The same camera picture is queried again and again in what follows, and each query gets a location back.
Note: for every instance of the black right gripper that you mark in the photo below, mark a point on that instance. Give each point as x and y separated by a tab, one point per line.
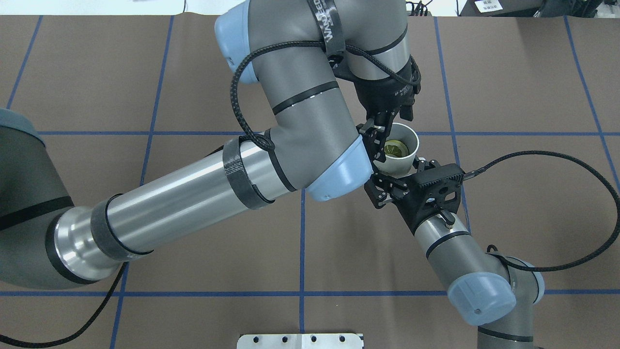
398	186

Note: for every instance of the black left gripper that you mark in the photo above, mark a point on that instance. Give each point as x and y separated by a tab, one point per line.
383	98

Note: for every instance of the yellow lemon slice toy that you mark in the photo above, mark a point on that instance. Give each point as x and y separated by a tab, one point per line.
396	149

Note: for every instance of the white ribbed mug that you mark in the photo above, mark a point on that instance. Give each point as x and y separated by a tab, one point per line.
400	167

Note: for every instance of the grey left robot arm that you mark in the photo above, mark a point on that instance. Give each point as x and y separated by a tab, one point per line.
296	50

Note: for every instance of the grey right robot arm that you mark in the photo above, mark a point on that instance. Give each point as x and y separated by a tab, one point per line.
493	292

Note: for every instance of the brown paper table mat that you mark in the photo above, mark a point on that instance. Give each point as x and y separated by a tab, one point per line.
121	101

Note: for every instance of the black box with label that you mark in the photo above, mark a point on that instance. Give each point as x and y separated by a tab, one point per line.
528	8

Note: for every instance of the white metal base plate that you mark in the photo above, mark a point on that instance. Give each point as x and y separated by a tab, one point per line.
301	341

